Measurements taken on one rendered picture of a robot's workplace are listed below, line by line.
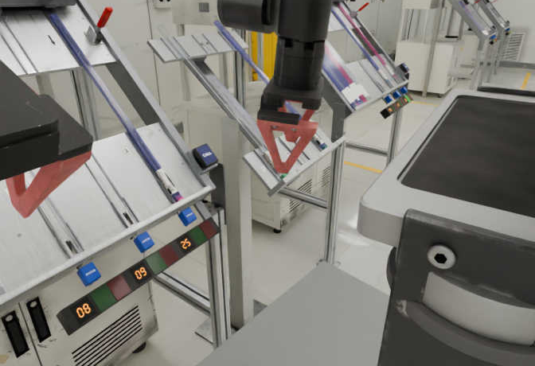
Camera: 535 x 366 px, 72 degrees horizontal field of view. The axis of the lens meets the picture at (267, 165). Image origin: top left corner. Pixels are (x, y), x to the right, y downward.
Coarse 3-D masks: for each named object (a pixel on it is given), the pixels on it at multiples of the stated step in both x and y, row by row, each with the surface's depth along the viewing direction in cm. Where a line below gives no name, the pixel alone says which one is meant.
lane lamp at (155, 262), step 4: (156, 252) 71; (152, 256) 71; (156, 256) 71; (160, 256) 71; (148, 260) 70; (152, 260) 70; (156, 260) 71; (160, 260) 71; (148, 264) 69; (152, 264) 70; (156, 264) 70; (160, 264) 71; (164, 264) 71; (152, 268) 69; (156, 268) 70; (160, 268) 70; (164, 268) 71; (156, 272) 70
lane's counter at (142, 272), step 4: (140, 264) 69; (144, 264) 69; (132, 268) 67; (136, 268) 68; (140, 268) 68; (144, 268) 69; (132, 272) 67; (136, 272) 67; (140, 272) 68; (144, 272) 68; (148, 272) 69; (136, 276) 67; (140, 276) 68; (144, 276) 68; (148, 276) 68; (136, 280) 67; (140, 280) 67; (144, 280) 68
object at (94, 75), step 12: (60, 24) 82; (72, 48) 81; (84, 60) 81; (96, 72) 81; (96, 84) 80; (108, 96) 80; (120, 108) 80; (120, 120) 79; (132, 132) 79; (144, 144) 79; (144, 156) 79; (156, 168) 78
